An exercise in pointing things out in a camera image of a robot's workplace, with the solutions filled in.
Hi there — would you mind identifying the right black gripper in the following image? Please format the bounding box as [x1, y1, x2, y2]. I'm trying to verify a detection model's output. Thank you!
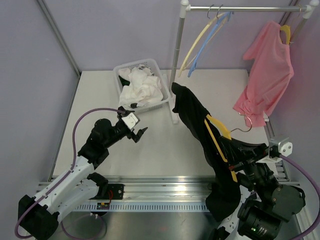
[223, 134, 281, 203]

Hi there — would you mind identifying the white printed t shirt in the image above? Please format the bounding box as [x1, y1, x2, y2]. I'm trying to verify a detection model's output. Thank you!
[119, 70, 163, 107]

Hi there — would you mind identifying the black t shirt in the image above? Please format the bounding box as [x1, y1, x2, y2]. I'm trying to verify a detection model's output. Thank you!
[171, 82, 241, 222]

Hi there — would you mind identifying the green and white t shirt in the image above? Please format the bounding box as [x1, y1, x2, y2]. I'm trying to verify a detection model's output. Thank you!
[118, 64, 155, 86]

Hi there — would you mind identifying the yellow hanger front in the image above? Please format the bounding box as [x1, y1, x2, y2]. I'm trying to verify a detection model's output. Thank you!
[203, 113, 252, 182]

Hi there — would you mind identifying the yellow hanger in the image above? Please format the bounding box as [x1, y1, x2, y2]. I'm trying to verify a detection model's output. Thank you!
[203, 113, 252, 182]
[279, 24, 291, 45]

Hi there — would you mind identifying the cream plastic hanger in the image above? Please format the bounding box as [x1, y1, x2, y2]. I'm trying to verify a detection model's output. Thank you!
[178, 13, 223, 77]

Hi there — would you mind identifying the light blue hanger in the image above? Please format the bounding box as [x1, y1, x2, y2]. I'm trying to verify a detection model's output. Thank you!
[187, 11, 234, 78]

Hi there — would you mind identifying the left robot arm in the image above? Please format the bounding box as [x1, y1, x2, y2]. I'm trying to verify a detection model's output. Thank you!
[14, 107, 147, 240]

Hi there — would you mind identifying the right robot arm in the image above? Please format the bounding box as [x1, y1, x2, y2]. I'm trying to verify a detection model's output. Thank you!
[210, 136, 306, 240]

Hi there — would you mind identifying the pink t shirt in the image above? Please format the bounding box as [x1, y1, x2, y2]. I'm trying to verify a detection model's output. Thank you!
[233, 21, 294, 128]

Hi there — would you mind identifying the yellow hanger back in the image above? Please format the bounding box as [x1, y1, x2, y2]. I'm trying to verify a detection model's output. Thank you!
[279, 24, 291, 45]

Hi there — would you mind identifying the white plastic basket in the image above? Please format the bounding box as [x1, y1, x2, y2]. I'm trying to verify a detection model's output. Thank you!
[113, 58, 171, 113]

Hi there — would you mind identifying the metal clothes rack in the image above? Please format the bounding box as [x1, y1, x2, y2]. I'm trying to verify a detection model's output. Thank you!
[166, 0, 320, 125]

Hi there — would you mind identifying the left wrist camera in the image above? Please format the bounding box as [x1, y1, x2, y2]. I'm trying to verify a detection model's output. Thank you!
[121, 112, 140, 131]

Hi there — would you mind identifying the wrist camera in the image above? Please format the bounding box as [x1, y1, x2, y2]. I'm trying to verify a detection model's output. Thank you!
[257, 135, 293, 164]
[121, 112, 140, 131]

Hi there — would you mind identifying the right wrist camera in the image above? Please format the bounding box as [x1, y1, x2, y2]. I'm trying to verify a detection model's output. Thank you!
[257, 135, 293, 164]

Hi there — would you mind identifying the aluminium mounting rail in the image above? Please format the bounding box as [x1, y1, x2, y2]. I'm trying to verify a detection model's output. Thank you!
[33, 174, 306, 201]

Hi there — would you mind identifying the white slotted cable duct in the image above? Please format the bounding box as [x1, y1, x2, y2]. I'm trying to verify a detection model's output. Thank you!
[74, 202, 209, 213]

